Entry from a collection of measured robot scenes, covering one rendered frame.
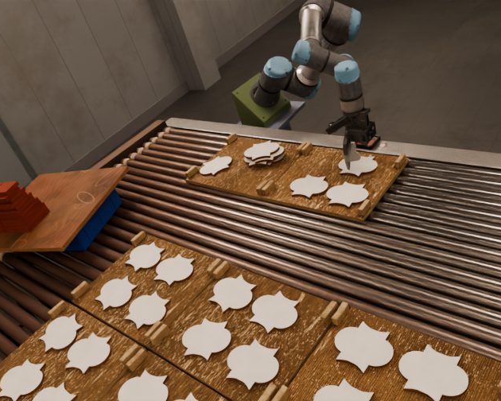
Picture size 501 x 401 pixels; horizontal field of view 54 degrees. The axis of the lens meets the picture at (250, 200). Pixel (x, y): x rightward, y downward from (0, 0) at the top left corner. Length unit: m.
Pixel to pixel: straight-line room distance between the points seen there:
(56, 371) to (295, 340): 0.69
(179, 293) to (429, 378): 0.75
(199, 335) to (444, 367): 0.62
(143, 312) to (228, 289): 0.27
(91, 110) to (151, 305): 3.63
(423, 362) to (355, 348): 0.15
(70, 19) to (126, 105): 0.95
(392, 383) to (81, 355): 0.85
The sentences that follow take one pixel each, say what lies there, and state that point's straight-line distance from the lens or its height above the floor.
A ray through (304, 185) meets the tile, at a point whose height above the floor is 0.95.
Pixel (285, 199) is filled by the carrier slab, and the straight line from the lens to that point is 1.72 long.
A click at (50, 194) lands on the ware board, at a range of 2.21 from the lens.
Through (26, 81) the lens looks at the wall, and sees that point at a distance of 4.66.
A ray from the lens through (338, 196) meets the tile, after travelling 1.65.
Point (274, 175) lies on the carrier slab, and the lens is 1.87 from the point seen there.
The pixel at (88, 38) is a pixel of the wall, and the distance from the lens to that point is 5.01.
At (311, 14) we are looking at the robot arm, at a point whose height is 1.41.
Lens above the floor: 1.92
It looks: 34 degrees down
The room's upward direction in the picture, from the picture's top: 20 degrees counter-clockwise
